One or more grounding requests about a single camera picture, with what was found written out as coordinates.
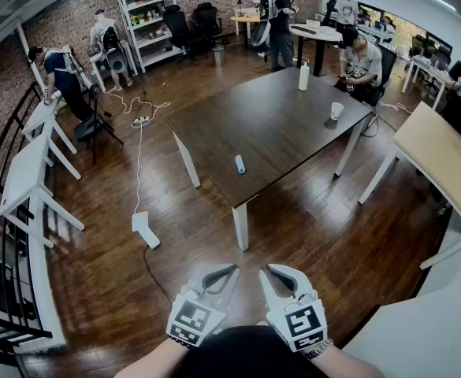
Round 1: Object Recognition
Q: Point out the light wooden desk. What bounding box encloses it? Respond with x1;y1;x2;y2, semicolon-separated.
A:
357;101;461;271

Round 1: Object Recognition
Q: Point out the white shelving unit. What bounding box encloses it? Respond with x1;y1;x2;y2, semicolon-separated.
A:
117;0;187;75

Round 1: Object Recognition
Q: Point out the person's black shirt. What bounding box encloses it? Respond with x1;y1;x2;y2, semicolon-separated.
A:
177;324;330;378

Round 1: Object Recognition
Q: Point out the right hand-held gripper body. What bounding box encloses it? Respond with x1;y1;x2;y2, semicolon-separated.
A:
266;287;328;353

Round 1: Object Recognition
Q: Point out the small white side table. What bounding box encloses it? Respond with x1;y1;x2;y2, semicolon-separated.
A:
21;90;83;181

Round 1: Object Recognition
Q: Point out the metal wristwatch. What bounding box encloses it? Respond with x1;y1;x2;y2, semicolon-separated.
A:
300;338;334;361

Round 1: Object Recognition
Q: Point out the black office chair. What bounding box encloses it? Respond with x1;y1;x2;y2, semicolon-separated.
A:
191;2;224;48
162;4;195;59

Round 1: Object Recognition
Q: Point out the white power cable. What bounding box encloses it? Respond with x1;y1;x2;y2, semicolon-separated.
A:
104;86;172;217

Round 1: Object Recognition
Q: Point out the round white table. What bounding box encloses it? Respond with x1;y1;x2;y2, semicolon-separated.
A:
288;23;344;77

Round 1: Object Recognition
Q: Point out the white office desk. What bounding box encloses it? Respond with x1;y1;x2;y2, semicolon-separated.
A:
400;54;452;110

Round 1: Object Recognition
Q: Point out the person's right forearm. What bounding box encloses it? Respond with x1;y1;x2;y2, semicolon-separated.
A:
311;343;385;378

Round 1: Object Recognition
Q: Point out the black floor cable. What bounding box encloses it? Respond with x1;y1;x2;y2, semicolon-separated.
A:
143;245;175;305

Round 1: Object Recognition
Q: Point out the black computer monitor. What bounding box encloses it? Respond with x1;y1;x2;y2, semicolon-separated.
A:
410;31;454;61

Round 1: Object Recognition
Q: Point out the white plastic bottle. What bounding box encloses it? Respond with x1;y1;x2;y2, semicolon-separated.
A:
297;61;310;92

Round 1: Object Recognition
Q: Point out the round yellow table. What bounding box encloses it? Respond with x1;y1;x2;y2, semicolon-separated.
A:
229;11;263;51

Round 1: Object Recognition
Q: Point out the large white side table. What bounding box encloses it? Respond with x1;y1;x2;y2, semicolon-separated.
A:
0;131;86;249

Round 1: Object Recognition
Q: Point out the white counter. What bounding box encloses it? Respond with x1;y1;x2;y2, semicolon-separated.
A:
340;288;461;378

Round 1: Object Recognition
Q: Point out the dark table with white legs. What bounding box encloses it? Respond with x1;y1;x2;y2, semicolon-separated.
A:
164;66;374;252

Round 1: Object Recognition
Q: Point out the person's left forearm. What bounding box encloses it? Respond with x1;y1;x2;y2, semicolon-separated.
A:
113;335;190;378

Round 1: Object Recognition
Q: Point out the white work table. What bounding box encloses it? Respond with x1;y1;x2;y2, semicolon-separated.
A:
88;39;139;93

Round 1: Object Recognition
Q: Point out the black folding chair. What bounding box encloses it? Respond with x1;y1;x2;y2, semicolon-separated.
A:
73;84;125;166

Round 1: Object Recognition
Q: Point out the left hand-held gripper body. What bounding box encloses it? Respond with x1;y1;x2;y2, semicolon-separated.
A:
165;278;231;348

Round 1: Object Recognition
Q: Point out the white floor box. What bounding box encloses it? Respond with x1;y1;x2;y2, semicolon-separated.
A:
131;210;162;250

